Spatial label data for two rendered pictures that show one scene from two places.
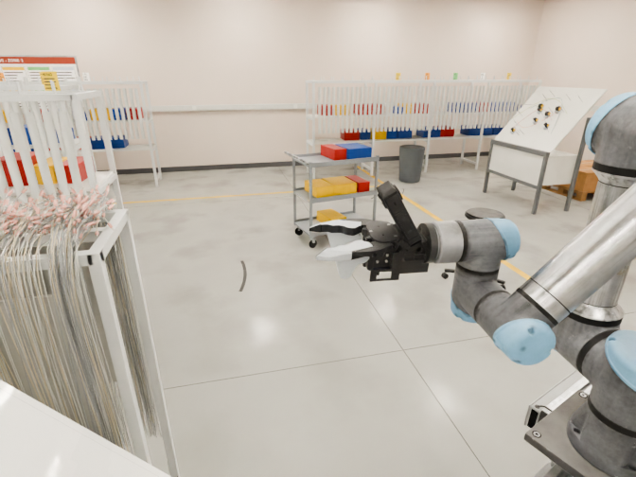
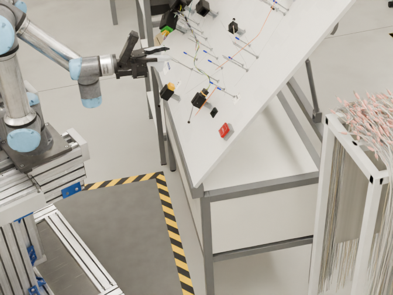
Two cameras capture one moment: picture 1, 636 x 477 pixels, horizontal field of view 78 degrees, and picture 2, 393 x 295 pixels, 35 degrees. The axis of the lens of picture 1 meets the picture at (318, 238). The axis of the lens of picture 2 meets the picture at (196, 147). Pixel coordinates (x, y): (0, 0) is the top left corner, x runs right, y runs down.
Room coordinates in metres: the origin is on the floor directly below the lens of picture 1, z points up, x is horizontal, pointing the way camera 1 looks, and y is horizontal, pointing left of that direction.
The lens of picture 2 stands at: (2.58, 0.09, 2.69)
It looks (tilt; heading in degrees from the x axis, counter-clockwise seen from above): 38 degrees down; 180
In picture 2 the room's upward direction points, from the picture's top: 4 degrees counter-clockwise
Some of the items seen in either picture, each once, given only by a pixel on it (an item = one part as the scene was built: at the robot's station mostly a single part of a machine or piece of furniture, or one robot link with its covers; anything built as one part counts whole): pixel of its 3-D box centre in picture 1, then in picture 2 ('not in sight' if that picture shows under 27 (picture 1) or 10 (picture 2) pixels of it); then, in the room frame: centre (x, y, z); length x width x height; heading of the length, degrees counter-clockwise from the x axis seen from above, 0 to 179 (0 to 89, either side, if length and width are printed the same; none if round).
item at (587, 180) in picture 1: (591, 178); not in sight; (6.45, -4.55, 0.22); 1.20 x 0.80 x 0.44; 106
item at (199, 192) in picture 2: not in sight; (174, 117); (-0.04, -0.03, 0.83); 1.18 x 0.05 x 0.06; 10
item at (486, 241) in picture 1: (482, 241); (85, 68); (0.66, -0.30, 1.56); 0.11 x 0.08 x 0.09; 98
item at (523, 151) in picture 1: (537, 147); not in sight; (5.93, -3.25, 0.83); 1.18 x 0.72 x 1.65; 14
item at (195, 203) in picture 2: not in sight; (190, 185); (0.23, 0.04, 0.60); 0.55 x 0.03 x 0.39; 10
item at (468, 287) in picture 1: (477, 293); (90, 89); (0.64, -0.30, 1.46); 0.11 x 0.08 x 0.11; 8
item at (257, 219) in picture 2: not in sight; (235, 142); (-0.09, 0.29, 0.60); 1.17 x 0.58 x 0.40; 10
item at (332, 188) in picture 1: (329, 194); not in sight; (4.45, -0.13, 0.54); 0.99 x 0.50 x 1.08; 115
